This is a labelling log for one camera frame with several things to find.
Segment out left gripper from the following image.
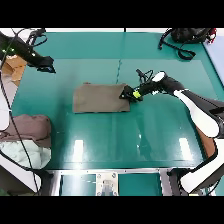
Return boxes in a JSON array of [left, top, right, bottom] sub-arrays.
[[34, 55, 57, 74]]

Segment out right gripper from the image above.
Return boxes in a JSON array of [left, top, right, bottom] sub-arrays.
[[119, 84, 145, 102]]

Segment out brown T-shirt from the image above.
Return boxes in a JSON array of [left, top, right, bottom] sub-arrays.
[[72, 82, 132, 114]]

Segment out cardboard box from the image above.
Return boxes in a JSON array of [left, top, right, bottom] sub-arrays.
[[1, 54, 28, 88]]

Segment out dark brown garment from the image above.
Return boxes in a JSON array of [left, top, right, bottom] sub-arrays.
[[0, 113, 53, 149]]

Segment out black bag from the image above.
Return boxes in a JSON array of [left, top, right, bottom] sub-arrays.
[[157, 28, 218, 61]]

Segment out pale white garment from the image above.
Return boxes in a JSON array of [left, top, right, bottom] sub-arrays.
[[0, 138, 52, 170]]

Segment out black cable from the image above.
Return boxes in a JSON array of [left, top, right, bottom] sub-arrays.
[[0, 28, 42, 196]]

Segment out silver frame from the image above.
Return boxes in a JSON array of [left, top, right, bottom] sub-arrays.
[[43, 167, 188, 197]]

